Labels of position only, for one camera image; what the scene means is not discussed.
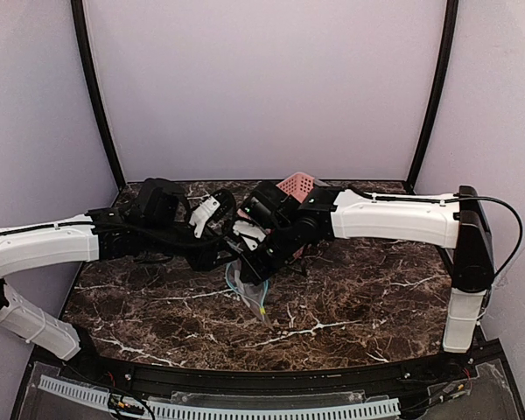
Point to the clear zip top bag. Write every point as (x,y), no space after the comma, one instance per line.
(252,295)

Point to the pink plastic basket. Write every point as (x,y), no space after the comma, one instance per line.
(299,185)

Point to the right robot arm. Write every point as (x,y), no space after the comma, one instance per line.
(281,219)

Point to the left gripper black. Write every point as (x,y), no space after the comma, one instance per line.
(216,261)

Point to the clear acrylic plate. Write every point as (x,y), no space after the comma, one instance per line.
(267,402)

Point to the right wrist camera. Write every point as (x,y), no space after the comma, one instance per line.
(247,236)

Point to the left black corner post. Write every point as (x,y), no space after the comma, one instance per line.
(94,93)

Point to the black corner post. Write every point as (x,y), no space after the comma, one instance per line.
(436,91)
(94,93)

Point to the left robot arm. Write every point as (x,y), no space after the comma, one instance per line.
(159,220)

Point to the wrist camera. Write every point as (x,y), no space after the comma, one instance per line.
(214,208)
(247,236)

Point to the white slotted cable duct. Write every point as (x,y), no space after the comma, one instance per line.
(182,405)

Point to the right black corner post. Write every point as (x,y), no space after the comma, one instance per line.
(436,91)

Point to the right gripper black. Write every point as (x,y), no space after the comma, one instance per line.
(260,263)

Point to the black front frame rail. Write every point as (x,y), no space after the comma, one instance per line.
(403,379)

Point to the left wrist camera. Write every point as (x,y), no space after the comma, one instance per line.
(214,208)

